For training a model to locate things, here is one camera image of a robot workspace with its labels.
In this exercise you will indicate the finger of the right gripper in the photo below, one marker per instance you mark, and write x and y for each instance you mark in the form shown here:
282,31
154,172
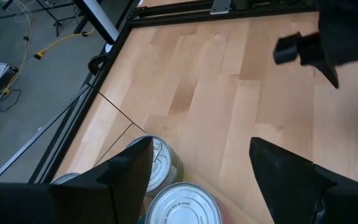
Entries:
319,59
286,49

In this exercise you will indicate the white tower fan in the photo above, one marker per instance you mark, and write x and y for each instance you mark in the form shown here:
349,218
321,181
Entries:
99,21

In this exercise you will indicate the black table frame rail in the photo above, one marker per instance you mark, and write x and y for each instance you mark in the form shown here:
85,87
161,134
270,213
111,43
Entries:
82,102

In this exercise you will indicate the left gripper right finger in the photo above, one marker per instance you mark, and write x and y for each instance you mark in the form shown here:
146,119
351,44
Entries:
294,193

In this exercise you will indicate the black tripod stand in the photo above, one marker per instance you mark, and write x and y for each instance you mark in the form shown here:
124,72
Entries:
57,14

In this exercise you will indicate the red label albacore tuna can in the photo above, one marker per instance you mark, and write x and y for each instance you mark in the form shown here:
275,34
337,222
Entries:
185,205

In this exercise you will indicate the teal label tuna can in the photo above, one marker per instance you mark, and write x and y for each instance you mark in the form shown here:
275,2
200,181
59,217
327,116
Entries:
64,178

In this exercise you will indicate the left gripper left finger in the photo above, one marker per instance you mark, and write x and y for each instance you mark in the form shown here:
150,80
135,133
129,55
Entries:
110,196

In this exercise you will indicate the green label fish can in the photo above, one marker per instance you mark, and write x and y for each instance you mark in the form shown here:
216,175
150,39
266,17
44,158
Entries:
165,165

